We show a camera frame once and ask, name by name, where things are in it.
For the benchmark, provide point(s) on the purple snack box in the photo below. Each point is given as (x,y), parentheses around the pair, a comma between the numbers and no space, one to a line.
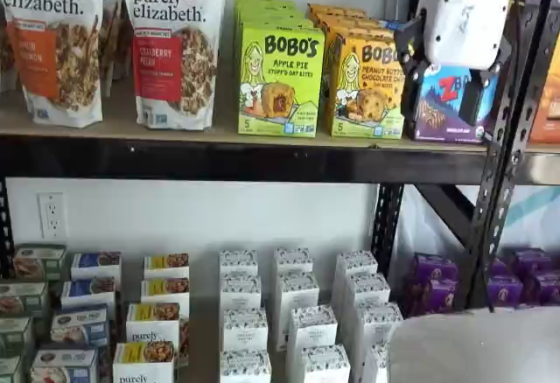
(435,267)
(547,289)
(437,297)
(505,291)
(531,262)
(499,267)

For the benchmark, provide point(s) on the orange snack box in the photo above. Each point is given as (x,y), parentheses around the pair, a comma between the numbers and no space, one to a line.
(549,116)

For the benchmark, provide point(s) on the white wall power outlet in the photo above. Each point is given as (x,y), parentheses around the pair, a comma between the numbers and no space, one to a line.
(51,214)

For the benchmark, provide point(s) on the blue oatmeal box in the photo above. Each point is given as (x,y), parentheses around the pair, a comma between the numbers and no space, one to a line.
(96,265)
(79,326)
(63,365)
(87,291)

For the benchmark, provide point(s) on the granola pouch orange label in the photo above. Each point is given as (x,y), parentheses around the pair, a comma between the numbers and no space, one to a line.
(52,7)

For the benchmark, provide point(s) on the white patterned carton group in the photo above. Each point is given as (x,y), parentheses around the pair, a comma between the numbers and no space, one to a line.
(203,313)

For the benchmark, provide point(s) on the green oatmeal box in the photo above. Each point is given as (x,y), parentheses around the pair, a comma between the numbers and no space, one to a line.
(15,335)
(24,300)
(39,260)
(9,370)

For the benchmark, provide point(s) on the blue purple Zbar box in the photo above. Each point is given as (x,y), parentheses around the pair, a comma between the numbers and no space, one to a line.
(396,24)
(437,107)

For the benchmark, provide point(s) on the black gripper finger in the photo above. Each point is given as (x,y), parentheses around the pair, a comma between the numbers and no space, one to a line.
(410,72)
(473,99)

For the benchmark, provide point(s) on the particle board shelf panel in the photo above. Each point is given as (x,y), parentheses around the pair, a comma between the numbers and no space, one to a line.
(544,147)
(118,109)

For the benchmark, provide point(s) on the white organic pantry box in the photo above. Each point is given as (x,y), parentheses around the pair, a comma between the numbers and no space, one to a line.
(366,293)
(245,330)
(356,265)
(297,291)
(293,260)
(324,365)
(375,365)
(377,326)
(240,293)
(238,262)
(311,328)
(245,367)

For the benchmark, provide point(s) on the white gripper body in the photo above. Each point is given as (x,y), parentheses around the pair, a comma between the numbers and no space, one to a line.
(464,16)

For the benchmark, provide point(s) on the granola pouch red label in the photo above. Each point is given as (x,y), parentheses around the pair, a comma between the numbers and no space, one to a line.
(175,7)

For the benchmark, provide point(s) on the white granola pouch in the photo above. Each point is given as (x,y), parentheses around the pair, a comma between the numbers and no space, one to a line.
(114,37)

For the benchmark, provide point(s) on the yellow white granola box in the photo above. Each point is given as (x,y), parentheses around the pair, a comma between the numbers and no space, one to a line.
(164,290)
(153,326)
(166,265)
(144,363)

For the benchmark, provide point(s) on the yellow Bobo's peanut butter box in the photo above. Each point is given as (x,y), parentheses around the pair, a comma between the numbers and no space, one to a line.
(334,9)
(367,94)
(359,29)
(345,18)

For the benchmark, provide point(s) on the white plastic sheet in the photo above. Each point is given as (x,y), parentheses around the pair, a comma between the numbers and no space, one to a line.
(437,238)

